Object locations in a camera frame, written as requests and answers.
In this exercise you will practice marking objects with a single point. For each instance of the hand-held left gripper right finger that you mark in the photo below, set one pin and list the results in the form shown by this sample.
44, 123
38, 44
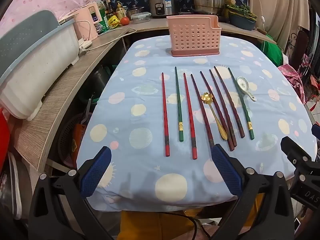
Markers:
225, 170

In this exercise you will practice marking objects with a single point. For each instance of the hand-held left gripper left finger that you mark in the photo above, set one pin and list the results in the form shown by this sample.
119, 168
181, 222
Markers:
96, 172

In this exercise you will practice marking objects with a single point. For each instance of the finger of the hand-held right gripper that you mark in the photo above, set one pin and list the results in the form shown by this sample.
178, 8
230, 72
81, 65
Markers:
316, 132
292, 148

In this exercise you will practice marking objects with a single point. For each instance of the dark maroon chopstick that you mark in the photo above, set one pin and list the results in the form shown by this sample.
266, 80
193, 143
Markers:
200, 105
227, 100
221, 105
217, 112

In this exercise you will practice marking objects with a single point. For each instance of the green chopstick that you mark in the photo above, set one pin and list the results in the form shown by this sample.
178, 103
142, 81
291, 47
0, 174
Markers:
178, 105
240, 105

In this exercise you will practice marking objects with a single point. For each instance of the red chopstick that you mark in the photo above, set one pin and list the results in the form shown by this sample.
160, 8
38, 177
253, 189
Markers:
165, 115
189, 112

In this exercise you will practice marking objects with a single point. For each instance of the gold flower spoon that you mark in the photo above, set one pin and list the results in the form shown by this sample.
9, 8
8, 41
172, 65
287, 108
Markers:
207, 97

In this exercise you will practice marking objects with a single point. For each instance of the white ceramic spoon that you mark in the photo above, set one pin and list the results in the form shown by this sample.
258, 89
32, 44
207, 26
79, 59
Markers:
243, 83

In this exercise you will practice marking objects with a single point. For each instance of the pink perforated utensil holder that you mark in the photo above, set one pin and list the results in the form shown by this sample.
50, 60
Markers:
193, 37

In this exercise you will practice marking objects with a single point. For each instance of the pink floral cloth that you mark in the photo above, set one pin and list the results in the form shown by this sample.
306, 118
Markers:
291, 77

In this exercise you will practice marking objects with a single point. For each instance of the person's yellow clothing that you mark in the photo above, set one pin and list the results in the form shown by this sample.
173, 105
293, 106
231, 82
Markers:
150, 226

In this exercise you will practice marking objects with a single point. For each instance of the blue planet print tablecloth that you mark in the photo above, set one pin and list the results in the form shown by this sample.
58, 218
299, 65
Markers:
140, 92

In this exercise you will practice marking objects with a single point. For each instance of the green bag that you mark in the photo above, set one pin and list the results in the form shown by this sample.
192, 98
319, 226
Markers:
272, 51

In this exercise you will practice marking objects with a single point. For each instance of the steel pot under counter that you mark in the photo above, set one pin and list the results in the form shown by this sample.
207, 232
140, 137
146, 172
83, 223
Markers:
100, 80

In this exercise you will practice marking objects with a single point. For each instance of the red plastic container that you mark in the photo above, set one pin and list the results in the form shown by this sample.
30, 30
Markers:
3, 135

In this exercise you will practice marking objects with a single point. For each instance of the white plastic tub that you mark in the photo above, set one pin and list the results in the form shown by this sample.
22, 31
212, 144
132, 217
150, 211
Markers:
37, 80

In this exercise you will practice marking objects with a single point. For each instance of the white power strip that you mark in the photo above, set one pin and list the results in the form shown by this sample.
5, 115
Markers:
85, 46

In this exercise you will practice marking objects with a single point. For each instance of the beige curtain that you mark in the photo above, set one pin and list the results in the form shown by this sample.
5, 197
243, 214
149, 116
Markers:
280, 10

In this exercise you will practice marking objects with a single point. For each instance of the blue basin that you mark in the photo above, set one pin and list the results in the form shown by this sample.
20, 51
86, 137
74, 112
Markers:
241, 23

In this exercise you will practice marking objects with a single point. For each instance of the leafy greens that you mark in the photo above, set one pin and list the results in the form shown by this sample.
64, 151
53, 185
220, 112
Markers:
243, 9

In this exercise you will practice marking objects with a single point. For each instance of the pink kitchen appliance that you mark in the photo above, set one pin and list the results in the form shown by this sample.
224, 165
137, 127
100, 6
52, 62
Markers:
86, 22

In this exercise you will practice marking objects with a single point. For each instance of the yellow packet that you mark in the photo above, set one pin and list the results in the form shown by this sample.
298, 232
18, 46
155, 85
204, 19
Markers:
113, 22

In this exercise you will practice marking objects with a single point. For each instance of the red tomato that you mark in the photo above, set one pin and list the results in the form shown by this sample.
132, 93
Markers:
125, 21

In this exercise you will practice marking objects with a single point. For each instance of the clear food container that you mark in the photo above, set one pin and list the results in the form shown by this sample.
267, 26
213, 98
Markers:
140, 18

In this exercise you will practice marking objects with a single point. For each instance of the yellow label bottle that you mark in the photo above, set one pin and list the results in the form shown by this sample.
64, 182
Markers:
120, 11

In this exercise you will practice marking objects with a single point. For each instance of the dark sauce bottle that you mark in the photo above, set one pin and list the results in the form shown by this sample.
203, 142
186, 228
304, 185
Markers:
109, 8

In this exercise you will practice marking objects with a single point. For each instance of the small lidded steel pot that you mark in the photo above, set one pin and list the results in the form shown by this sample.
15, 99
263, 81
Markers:
135, 11

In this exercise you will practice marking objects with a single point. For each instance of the steel rice cooker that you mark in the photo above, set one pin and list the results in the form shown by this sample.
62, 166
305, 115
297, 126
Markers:
162, 5

